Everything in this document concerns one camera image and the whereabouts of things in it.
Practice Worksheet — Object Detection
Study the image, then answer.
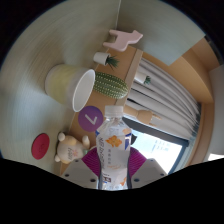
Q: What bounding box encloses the flat round red coaster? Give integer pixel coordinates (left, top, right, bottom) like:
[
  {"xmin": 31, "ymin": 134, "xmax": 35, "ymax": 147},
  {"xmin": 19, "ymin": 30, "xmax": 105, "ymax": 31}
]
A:
[{"xmin": 31, "ymin": 132, "xmax": 51, "ymax": 161}]

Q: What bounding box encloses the clear plastic water bottle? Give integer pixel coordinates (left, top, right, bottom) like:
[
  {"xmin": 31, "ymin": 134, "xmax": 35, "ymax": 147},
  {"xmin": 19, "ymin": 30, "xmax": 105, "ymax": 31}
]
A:
[{"xmin": 95, "ymin": 104, "xmax": 133, "ymax": 192}]

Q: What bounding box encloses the tall green cactus figure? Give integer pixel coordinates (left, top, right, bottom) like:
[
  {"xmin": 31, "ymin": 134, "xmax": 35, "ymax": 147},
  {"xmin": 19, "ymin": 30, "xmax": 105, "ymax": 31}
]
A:
[{"xmin": 92, "ymin": 71, "xmax": 130, "ymax": 100}]

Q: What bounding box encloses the green desk partition panel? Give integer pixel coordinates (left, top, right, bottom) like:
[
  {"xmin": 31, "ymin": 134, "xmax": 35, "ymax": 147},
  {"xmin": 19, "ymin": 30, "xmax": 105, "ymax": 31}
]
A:
[{"xmin": 116, "ymin": 0, "xmax": 206, "ymax": 67}]

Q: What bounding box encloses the grey white curtain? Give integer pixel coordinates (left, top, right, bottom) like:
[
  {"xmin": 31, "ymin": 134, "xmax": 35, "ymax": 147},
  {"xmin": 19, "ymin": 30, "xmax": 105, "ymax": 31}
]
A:
[{"xmin": 123, "ymin": 58, "xmax": 203, "ymax": 141}]

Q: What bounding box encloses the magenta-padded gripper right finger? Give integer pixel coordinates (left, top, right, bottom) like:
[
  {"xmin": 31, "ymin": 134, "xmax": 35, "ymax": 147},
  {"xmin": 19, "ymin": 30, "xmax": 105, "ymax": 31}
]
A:
[{"xmin": 128, "ymin": 146, "xmax": 168, "ymax": 190}]

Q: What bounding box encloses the beige plush mouse toy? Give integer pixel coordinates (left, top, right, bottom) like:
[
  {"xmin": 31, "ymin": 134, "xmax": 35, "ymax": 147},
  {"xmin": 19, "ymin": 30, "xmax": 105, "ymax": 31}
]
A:
[{"xmin": 54, "ymin": 131, "xmax": 91, "ymax": 165}]

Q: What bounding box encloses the cream yellow cup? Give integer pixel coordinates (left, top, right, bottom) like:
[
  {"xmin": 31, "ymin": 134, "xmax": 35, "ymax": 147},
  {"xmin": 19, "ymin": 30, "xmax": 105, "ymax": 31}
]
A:
[{"xmin": 44, "ymin": 63, "xmax": 97, "ymax": 113}]

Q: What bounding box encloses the pink horse figurine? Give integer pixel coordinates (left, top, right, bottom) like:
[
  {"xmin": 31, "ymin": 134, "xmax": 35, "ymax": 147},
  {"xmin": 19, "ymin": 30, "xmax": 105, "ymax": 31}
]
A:
[{"xmin": 102, "ymin": 28, "xmax": 144, "ymax": 53}]

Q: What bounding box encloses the round purple number sign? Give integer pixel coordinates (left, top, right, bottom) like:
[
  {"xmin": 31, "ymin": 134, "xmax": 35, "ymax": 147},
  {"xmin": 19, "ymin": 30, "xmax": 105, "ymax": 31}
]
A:
[{"xmin": 77, "ymin": 105, "xmax": 104, "ymax": 133}]

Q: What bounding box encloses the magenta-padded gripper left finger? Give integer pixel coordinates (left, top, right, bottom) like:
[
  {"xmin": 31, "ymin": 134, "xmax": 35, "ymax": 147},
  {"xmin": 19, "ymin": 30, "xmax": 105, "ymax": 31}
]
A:
[{"xmin": 61, "ymin": 148, "xmax": 102, "ymax": 190}]

